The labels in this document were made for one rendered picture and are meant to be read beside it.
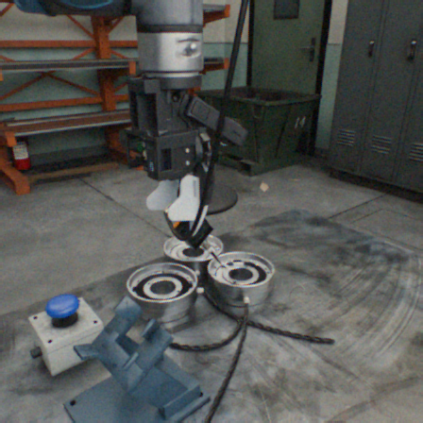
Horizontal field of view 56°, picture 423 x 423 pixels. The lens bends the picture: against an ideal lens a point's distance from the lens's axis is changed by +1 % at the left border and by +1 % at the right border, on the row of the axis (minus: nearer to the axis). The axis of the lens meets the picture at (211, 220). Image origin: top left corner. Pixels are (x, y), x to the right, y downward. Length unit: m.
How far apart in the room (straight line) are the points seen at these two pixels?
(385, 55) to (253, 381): 3.14
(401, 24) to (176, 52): 3.03
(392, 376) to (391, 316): 0.12
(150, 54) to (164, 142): 0.09
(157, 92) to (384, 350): 0.43
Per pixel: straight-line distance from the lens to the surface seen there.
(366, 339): 0.60
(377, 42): 3.51
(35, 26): 4.36
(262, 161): 3.79
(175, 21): 0.47
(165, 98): 0.49
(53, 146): 4.45
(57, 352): 0.53
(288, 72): 4.67
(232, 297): 0.61
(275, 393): 0.51
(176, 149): 0.48
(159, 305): 0.57
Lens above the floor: 1.17
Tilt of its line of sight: 25 degrees down
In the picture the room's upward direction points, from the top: straight up
